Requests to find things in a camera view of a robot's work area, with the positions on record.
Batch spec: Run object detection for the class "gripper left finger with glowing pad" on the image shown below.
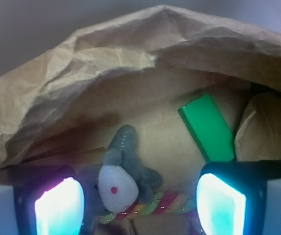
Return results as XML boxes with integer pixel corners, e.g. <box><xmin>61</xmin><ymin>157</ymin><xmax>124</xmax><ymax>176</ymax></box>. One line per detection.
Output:
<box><xmin>0</xmin><ymin>165</ymin><xmax>85</xmax><ymax>235</ymax></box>

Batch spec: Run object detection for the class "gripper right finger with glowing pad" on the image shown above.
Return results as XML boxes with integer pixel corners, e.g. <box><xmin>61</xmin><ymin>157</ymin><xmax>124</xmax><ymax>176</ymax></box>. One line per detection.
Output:
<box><xmin>196</xmin><ymin>160</ymin><xmax>281</xmax><ymax>235</ymax></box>

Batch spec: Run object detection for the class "gray plush mouse toy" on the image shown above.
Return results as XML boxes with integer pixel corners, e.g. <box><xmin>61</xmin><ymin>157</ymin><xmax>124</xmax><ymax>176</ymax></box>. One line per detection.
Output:
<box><xmin>78</xmin><ymin>124</ymin><xmax>163</xmax><ymax>228</ymax></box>

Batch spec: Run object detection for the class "crumpled brown paper bag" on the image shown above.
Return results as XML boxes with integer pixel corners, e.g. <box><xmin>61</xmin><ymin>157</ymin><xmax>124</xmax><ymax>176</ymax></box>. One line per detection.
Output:
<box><xmin>0</xmin><ymin>6</ymin><xmax>281</xmax><ymax>191</ymax></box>

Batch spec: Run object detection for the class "green rectangular block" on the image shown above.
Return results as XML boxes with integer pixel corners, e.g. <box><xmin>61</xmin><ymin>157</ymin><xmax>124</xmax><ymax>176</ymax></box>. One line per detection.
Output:
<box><xmin>178</xmin><ymin>94</ymin><xmax>236</xmax><ymax>162</ymax></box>

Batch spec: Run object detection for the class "multicolour twisted rope ring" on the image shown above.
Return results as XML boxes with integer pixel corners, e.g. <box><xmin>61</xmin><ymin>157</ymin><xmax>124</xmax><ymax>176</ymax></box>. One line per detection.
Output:
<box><xmin>98</xmin><ymin>186</ymin><xmax>200</xmax><ymax>225</ymax></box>

